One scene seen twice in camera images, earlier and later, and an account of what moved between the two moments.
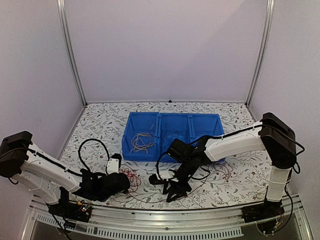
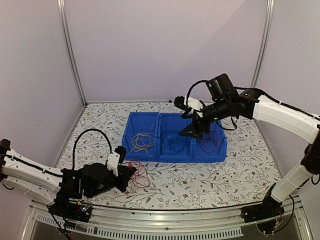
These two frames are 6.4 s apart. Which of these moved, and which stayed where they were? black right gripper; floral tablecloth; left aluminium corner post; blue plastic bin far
Moved: black right gripper
Stayed: blue plastic bin far; left aluminium corner post; floral tablecloth
